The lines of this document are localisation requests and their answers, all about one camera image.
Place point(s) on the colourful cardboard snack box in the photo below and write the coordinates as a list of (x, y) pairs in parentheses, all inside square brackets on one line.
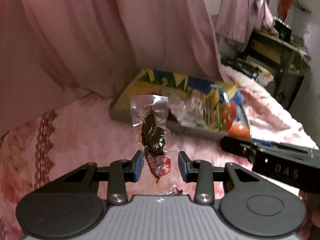
[(152, 82)]

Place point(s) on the black box on desk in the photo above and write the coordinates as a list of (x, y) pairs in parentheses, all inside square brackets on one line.
[(283, 29)]

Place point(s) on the colourful snack packets pile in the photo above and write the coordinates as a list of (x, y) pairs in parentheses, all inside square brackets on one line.
[(195, 108)]

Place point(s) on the pink bed curtain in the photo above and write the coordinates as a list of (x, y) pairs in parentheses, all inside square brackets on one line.
[(55, 51)]

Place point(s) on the clear packet dark meat snack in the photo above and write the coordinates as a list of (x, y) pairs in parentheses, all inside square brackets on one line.
[(149, 115)]

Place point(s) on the dark wooden desk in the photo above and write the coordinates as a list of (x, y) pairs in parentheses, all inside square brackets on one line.
[(283, 60)]

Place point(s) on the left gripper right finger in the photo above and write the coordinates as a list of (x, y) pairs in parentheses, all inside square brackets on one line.
[(203, 174)]

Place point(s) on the pink floral bed sheet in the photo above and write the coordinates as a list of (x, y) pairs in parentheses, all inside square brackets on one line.
[(63, 139)]

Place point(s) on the orange round snack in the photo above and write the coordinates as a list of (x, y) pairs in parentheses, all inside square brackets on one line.
[(239, 131)]

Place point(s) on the purple window curtain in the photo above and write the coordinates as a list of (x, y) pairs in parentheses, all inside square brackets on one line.
[(238, 18)]

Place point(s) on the black patterned bag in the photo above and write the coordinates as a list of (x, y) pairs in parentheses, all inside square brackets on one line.
[(252, 70)]

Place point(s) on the person's right hand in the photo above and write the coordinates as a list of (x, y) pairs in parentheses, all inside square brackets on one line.
[(310, 227)]

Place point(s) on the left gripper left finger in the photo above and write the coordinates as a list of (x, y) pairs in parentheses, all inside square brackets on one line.
[(117, 174)]

